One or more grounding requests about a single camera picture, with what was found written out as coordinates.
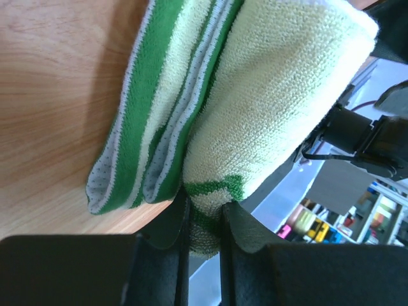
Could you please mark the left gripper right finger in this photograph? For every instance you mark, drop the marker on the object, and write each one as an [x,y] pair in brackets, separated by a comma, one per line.
[260,268]

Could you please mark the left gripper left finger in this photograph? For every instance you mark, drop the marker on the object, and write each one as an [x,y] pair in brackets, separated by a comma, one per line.
[148,267]

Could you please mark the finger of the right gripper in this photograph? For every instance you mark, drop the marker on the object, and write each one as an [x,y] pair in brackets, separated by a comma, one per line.
[391,17]

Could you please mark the dark green patterned towel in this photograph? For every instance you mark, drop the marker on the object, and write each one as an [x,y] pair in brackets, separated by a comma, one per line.
[217,95]

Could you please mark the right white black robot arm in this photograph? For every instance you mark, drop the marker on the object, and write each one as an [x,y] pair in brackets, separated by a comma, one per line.
[376,146]

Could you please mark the cluttered background shelf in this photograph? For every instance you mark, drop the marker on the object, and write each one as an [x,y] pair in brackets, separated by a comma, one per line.
[378,217]

